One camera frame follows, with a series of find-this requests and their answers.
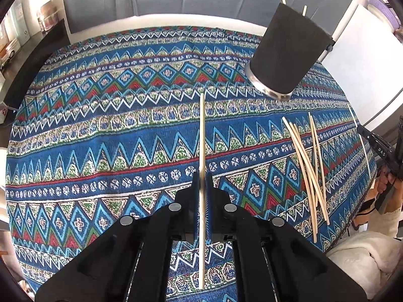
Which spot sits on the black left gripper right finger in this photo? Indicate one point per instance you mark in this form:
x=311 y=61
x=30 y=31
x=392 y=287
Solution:
x=273 y=261

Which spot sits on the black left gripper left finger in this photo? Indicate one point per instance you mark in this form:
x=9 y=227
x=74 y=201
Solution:
x=130 y=261

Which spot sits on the right hand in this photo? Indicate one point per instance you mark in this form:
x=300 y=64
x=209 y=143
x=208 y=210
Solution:
x=389 y=191

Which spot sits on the wooden chopstick on table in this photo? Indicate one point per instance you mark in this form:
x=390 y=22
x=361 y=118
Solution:
x=320 y=160
x=309 y=196
x=291 y=131
x=314 y=146
x=313 y=182

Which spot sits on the white cloth on lap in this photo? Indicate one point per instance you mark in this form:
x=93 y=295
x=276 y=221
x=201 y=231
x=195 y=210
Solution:
x=370 y=257

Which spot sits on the white foam board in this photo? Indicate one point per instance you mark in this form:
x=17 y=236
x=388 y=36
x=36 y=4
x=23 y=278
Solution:
x=366 y=62

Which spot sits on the patterned blue tablecloth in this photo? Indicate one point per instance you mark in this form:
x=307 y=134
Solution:
x=110 y=126

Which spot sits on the purple colander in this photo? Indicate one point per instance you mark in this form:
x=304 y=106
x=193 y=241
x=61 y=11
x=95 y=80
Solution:
x=384 y=14

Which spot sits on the black cylindrical utensil holder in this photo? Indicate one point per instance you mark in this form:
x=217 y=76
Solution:
x=290 y=46

